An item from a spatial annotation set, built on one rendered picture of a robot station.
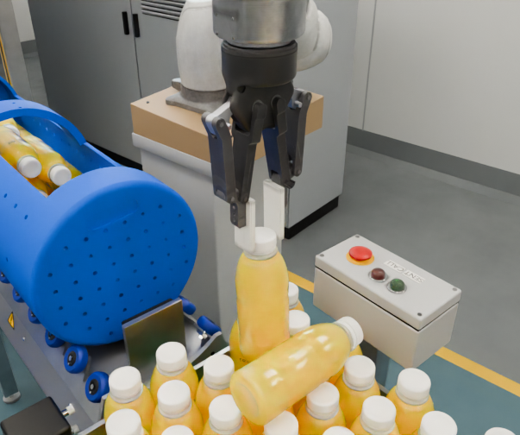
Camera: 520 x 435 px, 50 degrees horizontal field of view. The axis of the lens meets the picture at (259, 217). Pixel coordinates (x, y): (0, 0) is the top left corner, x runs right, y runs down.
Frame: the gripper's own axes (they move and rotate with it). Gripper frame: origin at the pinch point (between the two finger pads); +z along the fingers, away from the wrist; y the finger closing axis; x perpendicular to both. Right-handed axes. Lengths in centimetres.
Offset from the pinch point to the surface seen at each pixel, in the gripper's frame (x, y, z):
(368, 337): 4.9, -17.5, 25.7
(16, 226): -33.5, 17.9, 9.7
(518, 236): -57, -229, 127
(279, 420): 11.3, 6.7, 19.2
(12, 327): -51, 19, 40
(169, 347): -6.9, 9.8, 19.2
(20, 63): -164, -29, 22
